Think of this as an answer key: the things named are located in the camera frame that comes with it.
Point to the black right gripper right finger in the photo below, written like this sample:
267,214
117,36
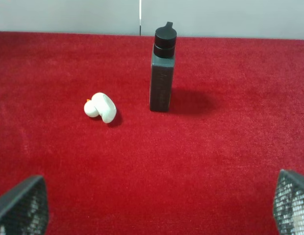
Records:
288,205

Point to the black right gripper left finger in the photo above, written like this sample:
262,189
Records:
24,208

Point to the dark grey square bottle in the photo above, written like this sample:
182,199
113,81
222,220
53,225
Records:
162,67

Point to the red table cloth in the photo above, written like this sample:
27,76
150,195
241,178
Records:
209,166

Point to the white duck toy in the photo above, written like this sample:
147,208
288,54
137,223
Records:
100,105

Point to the white wall trim strip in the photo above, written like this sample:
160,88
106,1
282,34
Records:
140,17

